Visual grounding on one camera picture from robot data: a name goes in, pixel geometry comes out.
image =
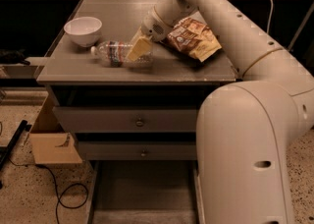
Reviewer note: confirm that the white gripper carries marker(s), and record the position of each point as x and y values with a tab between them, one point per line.
152	27

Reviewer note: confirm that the clear plastic water bottle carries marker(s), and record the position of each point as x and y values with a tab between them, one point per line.
114	54

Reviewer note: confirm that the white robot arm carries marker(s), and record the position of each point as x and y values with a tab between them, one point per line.
243	129

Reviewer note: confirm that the grey drawer cabinet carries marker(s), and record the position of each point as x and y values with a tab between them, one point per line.
74	78

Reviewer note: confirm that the round top drawer knob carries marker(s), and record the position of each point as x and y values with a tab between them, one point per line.
139	122

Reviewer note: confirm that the round drawer knob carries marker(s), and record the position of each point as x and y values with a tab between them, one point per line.
139	122
143	153

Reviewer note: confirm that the grey top drawer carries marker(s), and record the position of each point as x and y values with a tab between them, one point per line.
110	120

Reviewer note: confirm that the round middle drawer knob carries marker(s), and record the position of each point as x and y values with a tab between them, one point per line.
143	153

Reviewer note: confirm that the grey middle drawer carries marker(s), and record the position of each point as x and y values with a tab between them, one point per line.
123	150

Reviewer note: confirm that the grey open bottom drawer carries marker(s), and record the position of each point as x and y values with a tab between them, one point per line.
145	192

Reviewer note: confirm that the brown yellow chip bag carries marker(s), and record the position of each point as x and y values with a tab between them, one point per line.
193	38

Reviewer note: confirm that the white ceramic bowl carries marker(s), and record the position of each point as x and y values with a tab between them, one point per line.
83	31

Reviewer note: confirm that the cardboard box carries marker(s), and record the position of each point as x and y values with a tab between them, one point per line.
50	144

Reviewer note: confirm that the black metal stand leg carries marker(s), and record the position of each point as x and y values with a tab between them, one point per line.
6	151

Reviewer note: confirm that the black object on rail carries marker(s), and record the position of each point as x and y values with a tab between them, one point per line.
13	57

